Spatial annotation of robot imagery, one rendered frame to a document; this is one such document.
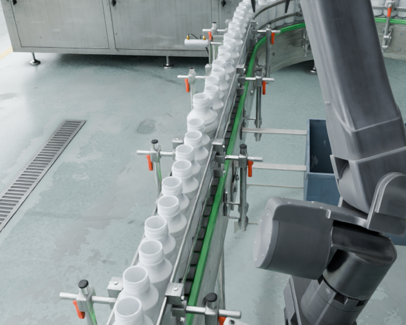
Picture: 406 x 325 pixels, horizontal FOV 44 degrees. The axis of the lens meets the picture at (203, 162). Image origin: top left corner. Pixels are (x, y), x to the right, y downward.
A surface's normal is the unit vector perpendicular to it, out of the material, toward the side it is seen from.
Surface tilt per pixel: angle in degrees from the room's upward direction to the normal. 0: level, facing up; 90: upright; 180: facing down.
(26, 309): 0
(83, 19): 90
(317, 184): 90
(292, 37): 90
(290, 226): 26
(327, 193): 90
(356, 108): 55
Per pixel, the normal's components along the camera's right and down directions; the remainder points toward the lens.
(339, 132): -0.96, 0.27
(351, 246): 0.25, -0.80
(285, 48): 0.63, 0.40
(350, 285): -0.30, 0.48
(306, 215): 0.08, 0.11
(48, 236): -0.04, -0.84
